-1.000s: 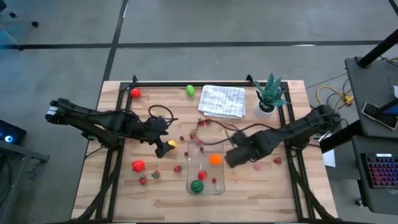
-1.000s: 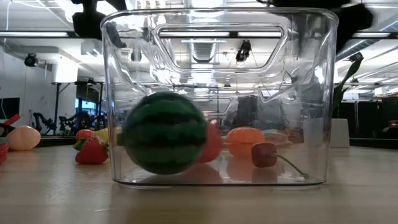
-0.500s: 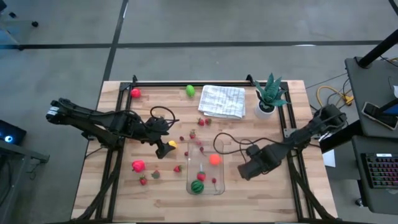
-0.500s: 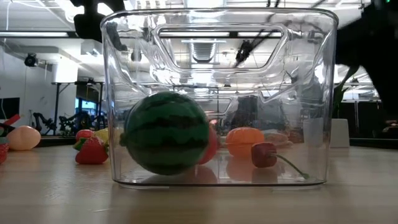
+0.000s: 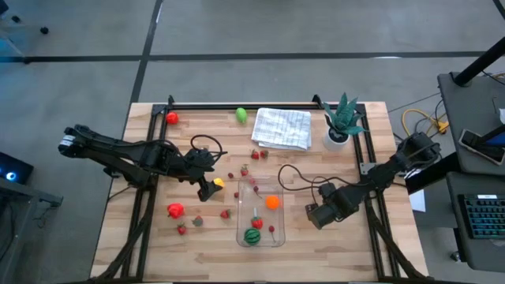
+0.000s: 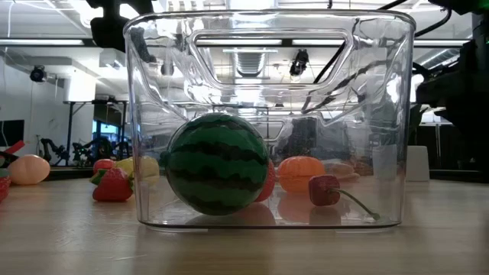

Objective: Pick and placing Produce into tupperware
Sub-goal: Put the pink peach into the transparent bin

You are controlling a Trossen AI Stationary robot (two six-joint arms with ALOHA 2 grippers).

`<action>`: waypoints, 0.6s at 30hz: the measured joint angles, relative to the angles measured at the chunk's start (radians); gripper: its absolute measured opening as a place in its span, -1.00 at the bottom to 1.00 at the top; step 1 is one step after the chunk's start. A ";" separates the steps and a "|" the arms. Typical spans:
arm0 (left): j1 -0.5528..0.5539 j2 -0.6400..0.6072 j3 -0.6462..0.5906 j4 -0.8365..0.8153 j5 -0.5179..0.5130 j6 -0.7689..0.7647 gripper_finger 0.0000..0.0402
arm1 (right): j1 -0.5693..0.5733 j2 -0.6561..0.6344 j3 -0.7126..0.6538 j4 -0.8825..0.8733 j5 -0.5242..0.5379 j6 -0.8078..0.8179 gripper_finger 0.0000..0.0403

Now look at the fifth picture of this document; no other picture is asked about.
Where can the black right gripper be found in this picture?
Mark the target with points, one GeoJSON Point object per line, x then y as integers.
{"type": "Point", "coordinates": [333, 209]}

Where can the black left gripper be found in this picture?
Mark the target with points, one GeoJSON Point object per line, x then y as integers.
{"type": "Point", "coordinates": [199, 163]}

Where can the red toy strawberry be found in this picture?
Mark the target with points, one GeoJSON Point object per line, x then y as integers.
{"type": "Point", "coordinates": [197, 221]}
{"type": "Point", "coordinates": [257, 223]}
{"type": "Point", "coordinates": [255, 155]}
{"type": "Point", "coordinates": [181, 229]}
{"type": "Point", "coordinates": [244, 170]}
{"type": "Point", "coordinates": [225, 214]}
{"type": "Point", "coordinates": [264, 154]}

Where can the clear plastic tupperware container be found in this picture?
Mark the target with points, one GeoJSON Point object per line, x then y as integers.
{"type": "Point", "coordinates": [242, 205]}

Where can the red toy bell pepper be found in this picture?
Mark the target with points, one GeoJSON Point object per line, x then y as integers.
{"type": "Point", "coordinates": [175, 210]}

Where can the dark red toy cherry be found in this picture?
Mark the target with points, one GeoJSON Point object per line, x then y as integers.
{"type": "Point", "coordinates": [271, 228]}
{"type": "Point", "coordinates": [256, 189]}

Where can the orange toy mandarin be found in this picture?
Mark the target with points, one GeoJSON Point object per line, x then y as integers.
{"type": "Point", "coordinates": [272, 202]}

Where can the green striped toy watermelon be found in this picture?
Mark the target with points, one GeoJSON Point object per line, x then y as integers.
{"type": "Point", "coordinates": [252, 236]}

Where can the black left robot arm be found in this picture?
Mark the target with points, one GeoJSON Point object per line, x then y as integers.
{"type": "Point", "coordinates": [118, 152]}

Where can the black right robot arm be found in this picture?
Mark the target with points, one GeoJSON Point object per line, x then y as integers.
{"type": "Point", "coordinates": [386, 169]}

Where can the white paper sheet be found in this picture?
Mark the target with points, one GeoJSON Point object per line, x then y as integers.
{"type": "Point", "coordinates": [418, 202]}

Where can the green snake plant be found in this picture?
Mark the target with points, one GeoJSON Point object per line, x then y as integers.
{"type": "Point", "coordinates": [343, 118]}

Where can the white checked folded towel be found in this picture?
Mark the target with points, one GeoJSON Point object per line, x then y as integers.
{"type": "Point", "coordinates": [282, 129]}

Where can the backlit black keyboard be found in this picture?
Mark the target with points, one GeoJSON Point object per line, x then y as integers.
{"type": "Point", "coordinates": [485, 217]}

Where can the dark gray desk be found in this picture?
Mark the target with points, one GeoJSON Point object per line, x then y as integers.
{"type": "Point", "coordinates": [481, 256]}
{"type": "Point", "coordinates": [465, 106]}

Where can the black smartphone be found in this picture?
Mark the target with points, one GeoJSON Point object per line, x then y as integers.
{"type": "Point", "coordinates": [479, 148]}

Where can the black device with blue light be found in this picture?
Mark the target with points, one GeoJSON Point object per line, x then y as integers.
{"type": "Point", "coordinates": [19, 167]}

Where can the dark side desk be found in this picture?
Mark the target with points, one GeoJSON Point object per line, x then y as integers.
{"type": "Point", "coordinates": [19, 236]}

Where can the black metal pole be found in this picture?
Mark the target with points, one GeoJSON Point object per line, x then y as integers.
{"type": "Point", "coordinates": [477, 59]}

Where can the gray chair base with casters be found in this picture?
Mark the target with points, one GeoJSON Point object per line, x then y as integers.
{"type": "Point", "coordinates": [44, 30]}

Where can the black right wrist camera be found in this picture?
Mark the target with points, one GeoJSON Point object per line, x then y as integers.
{"type": "Point", "coordinates": [311, 209]}

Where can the black aluminium table frame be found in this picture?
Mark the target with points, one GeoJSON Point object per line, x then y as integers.
{"type": "Point", "coordinates": [217, 106]}

